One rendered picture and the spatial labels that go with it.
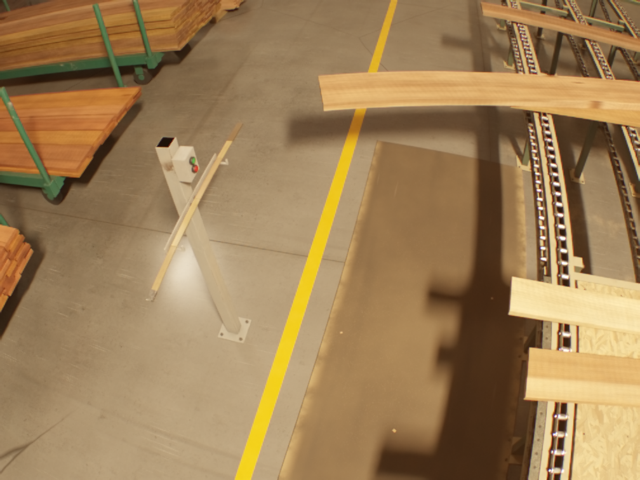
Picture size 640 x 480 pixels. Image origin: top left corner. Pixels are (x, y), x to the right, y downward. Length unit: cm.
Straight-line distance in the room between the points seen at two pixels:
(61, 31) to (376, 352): 412
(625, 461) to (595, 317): 57
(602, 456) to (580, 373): 33
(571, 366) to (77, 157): 310
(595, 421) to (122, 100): 356
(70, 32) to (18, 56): 100
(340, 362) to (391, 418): 42
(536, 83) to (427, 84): 70
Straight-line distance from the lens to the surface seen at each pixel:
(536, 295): 186
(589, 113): 292
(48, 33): 523
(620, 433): 183
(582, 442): 175
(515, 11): 400
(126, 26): 455
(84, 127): 371
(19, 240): 299
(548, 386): 170
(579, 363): 179
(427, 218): 312
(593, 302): 195
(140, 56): 459
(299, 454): 242
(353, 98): 245
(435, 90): 257
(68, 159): 346
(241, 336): 271
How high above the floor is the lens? 235
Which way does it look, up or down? 52 degrees down
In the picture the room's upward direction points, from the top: 8 degrees counter-clockwise
